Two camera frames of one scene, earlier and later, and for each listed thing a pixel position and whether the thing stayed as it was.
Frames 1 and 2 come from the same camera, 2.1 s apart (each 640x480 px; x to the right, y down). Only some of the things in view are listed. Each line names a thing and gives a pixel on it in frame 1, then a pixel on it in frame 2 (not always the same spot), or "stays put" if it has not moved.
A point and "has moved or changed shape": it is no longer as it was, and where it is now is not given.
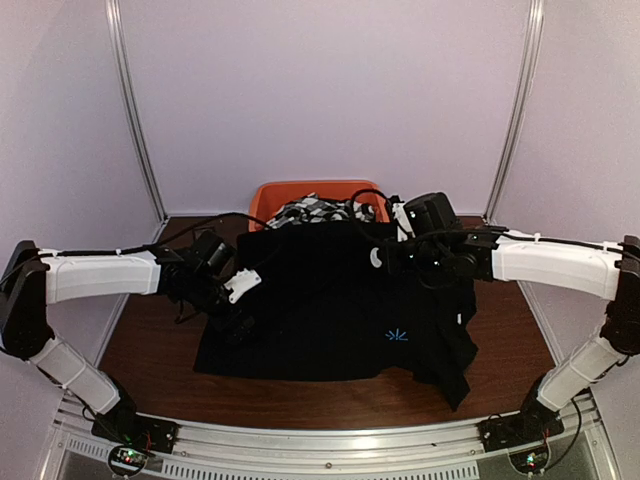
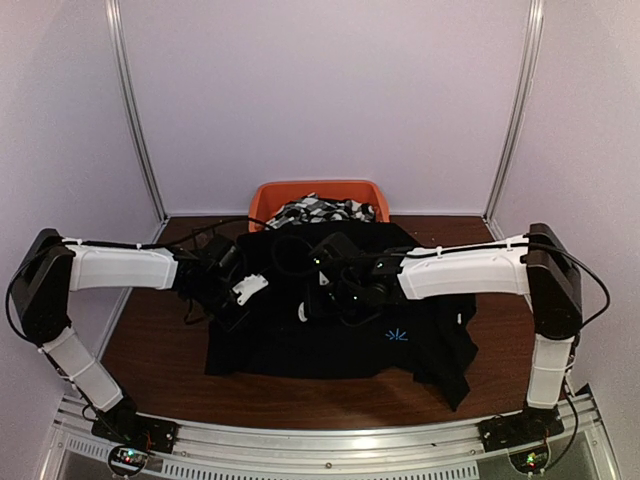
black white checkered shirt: [313, 208] stays put
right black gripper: [390, 260] -> [314, 303]
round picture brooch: [376, 262] has moved or changed shape
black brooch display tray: [205, 236] stays put
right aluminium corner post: [534, 46] stays put
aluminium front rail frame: [448, 449] stays put
